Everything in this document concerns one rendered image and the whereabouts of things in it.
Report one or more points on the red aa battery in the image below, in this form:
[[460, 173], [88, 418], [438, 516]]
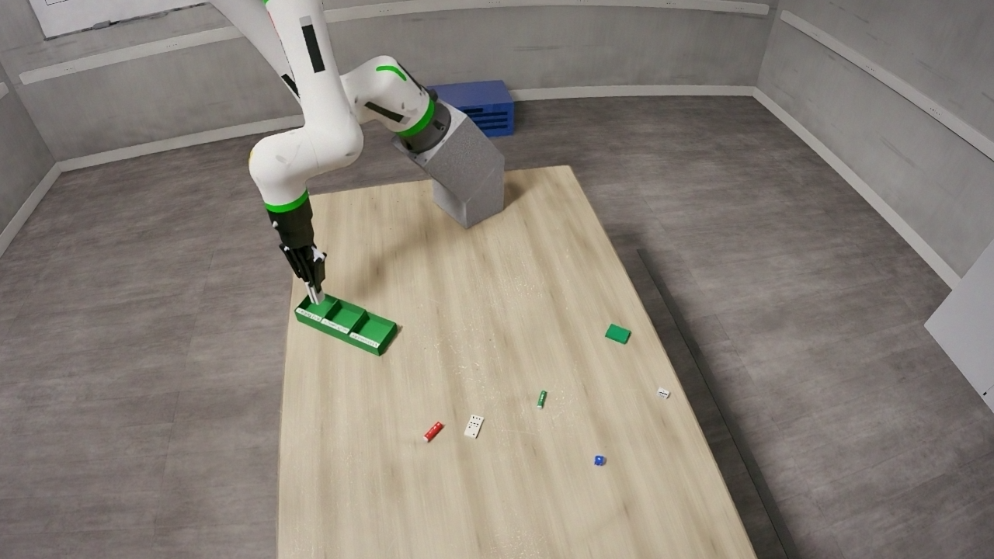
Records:
[[432, 431]]

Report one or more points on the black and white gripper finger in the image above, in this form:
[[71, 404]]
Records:
[[316, 272], [297, 265]]

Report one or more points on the green rack of labelled bins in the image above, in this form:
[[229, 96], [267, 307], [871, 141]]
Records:
[[369, 332]]

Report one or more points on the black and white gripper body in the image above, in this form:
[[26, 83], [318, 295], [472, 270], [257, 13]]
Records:
[[301, 239]]

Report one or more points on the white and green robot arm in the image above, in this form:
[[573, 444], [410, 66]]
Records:
[[294, 39]]

